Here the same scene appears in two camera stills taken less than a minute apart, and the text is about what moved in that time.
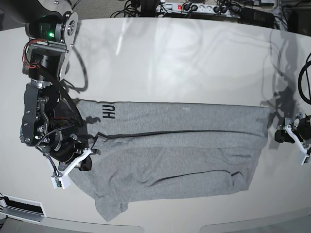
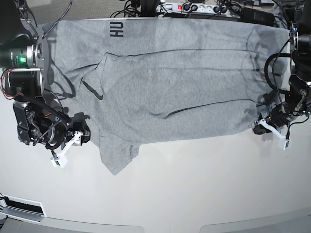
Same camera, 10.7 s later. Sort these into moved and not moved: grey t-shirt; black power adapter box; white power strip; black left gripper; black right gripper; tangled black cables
Moved: black left gripper; grey t-shirt; black right gripper
Not moved: tangled black cables; black power adapter box; white power strip
